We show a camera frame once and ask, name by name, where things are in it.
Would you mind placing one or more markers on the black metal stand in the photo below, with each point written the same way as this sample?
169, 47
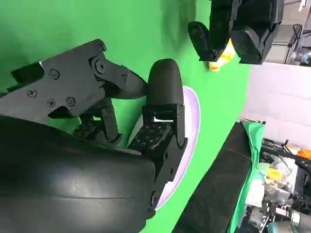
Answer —
295, 38

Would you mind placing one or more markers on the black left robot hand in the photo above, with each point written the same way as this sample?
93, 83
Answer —
223, 19

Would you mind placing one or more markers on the lilac plate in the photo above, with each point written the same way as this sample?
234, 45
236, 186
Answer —
192, 116

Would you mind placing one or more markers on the green table cloth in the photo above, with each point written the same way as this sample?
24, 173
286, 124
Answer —
145, 29

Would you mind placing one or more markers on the orange white toy bread roll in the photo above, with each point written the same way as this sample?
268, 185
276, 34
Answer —
224, 58

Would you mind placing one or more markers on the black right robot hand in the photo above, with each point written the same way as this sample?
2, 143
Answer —
60, 182

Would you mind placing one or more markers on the black workshop machine frame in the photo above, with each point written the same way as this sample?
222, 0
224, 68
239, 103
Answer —
279, 148

